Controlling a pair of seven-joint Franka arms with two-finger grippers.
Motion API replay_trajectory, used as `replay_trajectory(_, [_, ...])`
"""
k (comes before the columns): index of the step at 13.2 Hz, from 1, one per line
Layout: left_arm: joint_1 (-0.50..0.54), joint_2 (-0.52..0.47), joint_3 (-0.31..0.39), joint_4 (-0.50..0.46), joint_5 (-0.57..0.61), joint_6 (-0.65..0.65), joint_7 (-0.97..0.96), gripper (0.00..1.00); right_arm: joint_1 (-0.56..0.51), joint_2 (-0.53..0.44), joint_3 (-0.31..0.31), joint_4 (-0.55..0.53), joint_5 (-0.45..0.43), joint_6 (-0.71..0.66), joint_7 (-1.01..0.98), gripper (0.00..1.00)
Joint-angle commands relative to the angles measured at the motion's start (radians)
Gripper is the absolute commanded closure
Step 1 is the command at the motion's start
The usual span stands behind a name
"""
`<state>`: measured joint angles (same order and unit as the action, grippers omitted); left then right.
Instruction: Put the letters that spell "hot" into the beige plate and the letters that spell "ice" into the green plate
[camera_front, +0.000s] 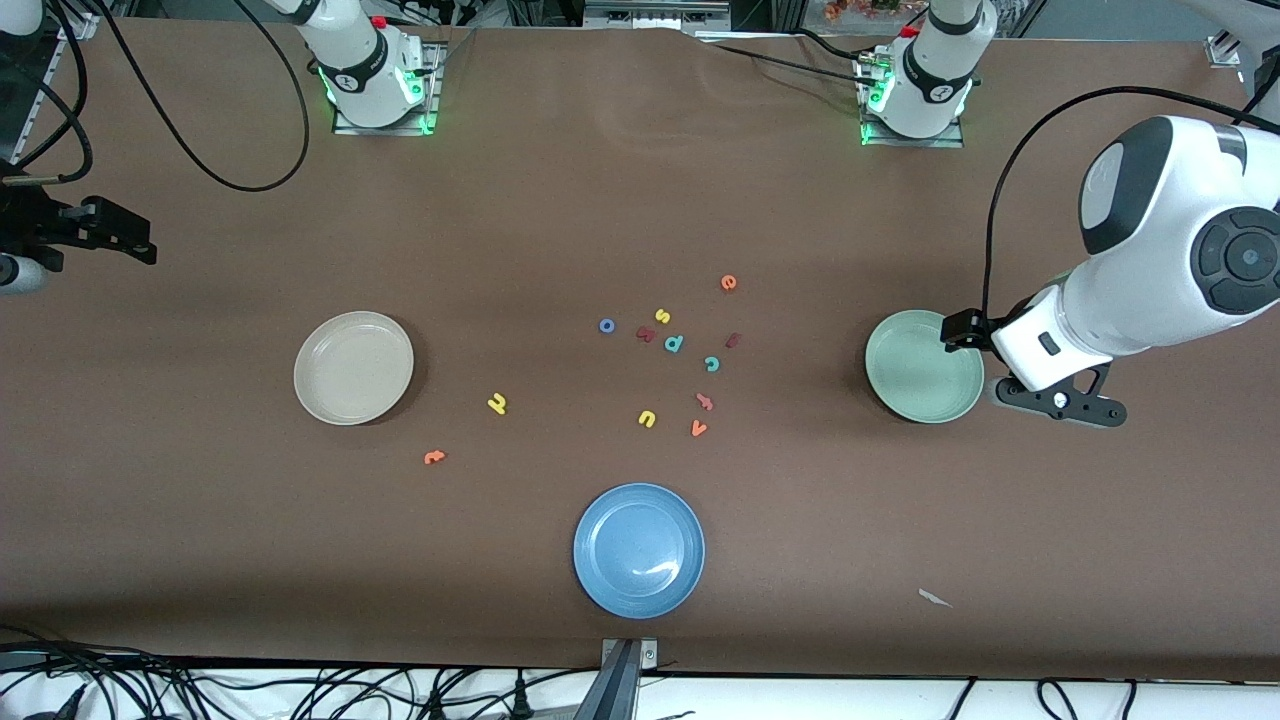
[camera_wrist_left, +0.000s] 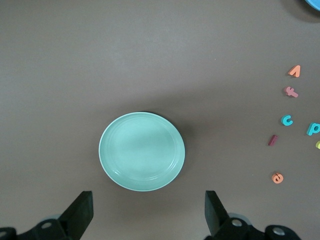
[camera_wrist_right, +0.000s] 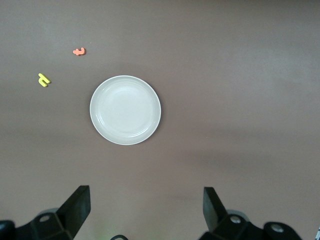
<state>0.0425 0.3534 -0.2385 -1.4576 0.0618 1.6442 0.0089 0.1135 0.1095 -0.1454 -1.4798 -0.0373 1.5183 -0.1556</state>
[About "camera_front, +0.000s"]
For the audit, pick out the yellow foam letter n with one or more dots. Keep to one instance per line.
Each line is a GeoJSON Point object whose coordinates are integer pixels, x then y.
{"type": "Point", "coordinates": [499, 406]}

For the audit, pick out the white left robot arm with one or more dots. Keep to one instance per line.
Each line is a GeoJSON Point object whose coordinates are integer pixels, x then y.
{"type": "Point", "coordinates": [1170, 230]}

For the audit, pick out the green plate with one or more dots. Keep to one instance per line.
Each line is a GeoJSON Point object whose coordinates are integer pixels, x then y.
{"type": "Point", "coordinates": [915, 372]}

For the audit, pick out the white paper scrap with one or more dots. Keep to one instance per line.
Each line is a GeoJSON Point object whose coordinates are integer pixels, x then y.
{"type": "Point", "coordinates": [934, 598]}

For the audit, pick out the beige plate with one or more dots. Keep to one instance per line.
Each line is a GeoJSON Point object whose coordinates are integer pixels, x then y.
{"type": "Point", "coordinates": [353, 368]}

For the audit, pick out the brown paper table cover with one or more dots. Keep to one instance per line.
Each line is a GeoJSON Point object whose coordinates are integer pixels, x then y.
{"type": "Point", "coordinates": [200, 560]}

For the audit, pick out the blue plate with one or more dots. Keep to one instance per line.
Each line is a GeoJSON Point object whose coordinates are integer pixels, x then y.
{"type": "Point", "coordinates": [640, 550]}

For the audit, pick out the grey equipment box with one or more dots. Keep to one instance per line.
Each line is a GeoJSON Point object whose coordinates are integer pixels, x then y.
{"type": "Point", "coordinates": [655, 12]}

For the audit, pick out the aluminium frame profile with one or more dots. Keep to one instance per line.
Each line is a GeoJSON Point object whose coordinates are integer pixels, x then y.
{"type": "Point", "coordinates": [75, 22]}
{"type": "Point", "coordinates": [1225, 50]}

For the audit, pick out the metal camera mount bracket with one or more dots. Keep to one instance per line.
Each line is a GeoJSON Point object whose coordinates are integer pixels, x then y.
{"type": "Point", "coordinates": [630, 652]}

